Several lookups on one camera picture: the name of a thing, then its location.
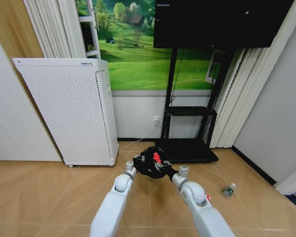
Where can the white ladder shelf frame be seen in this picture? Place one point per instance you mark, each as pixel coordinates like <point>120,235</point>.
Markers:
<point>91,24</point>

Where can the black television floor stand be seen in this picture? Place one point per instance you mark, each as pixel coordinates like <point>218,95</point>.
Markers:
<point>187,153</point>

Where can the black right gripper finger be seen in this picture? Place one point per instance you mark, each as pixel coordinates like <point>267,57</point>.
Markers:
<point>158,167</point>
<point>166,163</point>

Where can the white perforated air purifier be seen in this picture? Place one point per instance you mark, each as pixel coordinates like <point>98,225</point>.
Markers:
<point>69,111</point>

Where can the white wall socket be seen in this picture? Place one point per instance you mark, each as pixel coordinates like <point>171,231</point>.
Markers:
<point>156,120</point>

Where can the black flat screen television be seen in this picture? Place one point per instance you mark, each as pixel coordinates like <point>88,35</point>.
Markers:
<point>212,22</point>

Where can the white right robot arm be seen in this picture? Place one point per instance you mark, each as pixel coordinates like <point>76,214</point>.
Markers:
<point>199,207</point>

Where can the white pleated curtain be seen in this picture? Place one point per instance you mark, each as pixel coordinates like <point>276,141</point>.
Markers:
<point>236,98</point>
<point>56,27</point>

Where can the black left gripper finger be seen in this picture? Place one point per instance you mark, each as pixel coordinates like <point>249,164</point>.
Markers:
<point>138,157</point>

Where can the green landscape wall poster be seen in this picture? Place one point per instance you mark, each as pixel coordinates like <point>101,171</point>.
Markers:
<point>138,64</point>

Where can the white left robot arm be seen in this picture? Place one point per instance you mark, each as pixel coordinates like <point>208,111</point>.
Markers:
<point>114,205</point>

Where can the clear plastic bottle green label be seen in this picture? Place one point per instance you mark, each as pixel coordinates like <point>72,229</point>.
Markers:
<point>229,190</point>

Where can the red crumpled rubbish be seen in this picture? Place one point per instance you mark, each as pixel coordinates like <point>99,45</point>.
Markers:
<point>156,156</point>

